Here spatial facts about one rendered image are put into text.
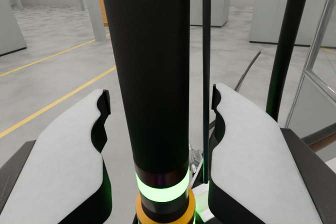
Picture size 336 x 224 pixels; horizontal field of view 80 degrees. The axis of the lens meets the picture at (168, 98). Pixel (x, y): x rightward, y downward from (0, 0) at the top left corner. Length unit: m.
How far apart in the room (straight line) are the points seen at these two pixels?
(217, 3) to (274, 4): 2.26
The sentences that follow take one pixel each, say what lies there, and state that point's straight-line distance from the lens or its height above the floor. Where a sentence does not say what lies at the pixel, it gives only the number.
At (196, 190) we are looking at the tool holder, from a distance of 0.20.
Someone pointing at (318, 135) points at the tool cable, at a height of 1.41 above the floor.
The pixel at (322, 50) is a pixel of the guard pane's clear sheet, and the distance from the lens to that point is 1.50.
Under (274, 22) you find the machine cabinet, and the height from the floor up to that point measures 0.52.
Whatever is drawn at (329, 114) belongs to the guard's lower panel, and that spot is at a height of 0.90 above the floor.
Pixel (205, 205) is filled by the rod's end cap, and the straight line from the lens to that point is 0.19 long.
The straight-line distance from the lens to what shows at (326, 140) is 0.30.
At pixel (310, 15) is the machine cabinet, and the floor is 0.69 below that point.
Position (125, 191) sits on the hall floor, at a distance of 1.94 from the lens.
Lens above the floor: 1.56
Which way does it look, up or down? 31 degrees down
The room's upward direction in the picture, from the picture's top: 3 degrees counter-clockwise
